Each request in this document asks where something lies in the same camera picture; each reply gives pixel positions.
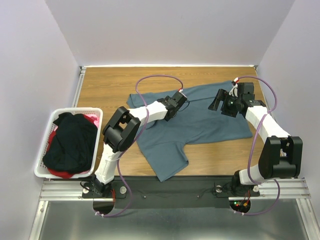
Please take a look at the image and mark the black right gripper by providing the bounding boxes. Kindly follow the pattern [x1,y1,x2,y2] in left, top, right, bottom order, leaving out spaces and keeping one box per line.
[207,88,242,117]

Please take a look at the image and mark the blue-grey t-shirt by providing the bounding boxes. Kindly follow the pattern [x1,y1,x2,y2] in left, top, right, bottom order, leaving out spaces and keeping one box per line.
[137,81,252,182]

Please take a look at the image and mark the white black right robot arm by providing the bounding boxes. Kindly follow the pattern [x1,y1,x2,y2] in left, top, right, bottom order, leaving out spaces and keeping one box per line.
[208,89,303,197]

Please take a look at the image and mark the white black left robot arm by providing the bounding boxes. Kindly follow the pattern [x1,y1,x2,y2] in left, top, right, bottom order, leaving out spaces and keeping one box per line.
[91,92,188,197]

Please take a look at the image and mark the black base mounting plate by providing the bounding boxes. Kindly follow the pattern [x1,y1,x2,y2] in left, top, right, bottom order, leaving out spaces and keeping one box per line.
[81,175,260,214]

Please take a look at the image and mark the black t-shirt in basket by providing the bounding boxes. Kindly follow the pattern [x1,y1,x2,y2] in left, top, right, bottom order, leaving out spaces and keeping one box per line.
[42,113,98,173]

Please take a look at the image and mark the white plastic laundry basket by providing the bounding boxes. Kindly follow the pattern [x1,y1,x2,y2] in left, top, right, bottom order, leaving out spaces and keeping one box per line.
[34,107,103,179]

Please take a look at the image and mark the red t-shirt in basket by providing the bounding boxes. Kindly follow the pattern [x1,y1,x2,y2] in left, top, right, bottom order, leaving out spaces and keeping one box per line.
[45,130,89,179]

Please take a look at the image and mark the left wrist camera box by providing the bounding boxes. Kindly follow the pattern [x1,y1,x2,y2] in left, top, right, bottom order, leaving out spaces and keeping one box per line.
[171,91,187,109]

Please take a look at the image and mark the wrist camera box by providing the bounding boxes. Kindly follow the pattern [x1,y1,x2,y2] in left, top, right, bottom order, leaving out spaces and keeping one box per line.
[237,82,255,101]
[171,91,187,109]

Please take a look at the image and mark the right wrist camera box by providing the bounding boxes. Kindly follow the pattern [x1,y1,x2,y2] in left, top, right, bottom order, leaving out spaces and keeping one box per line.
[237,82,255,101]

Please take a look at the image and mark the aluminium left side rail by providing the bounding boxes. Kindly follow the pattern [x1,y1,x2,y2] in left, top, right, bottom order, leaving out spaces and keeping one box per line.
[71,66,87,108]

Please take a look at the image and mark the aluminium front frame rail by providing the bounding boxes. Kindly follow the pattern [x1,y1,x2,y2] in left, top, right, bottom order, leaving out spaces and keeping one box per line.
[39,178,311,201]

